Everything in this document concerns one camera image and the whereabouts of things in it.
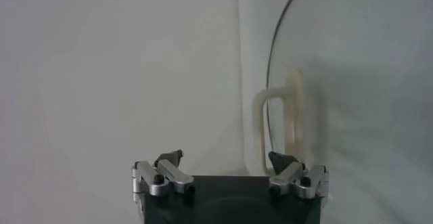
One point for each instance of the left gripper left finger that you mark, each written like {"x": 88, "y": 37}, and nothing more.
{"x": 172, "y": 176}

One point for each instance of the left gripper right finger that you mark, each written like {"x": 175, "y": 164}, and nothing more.
{"x": 291, "y": 174}

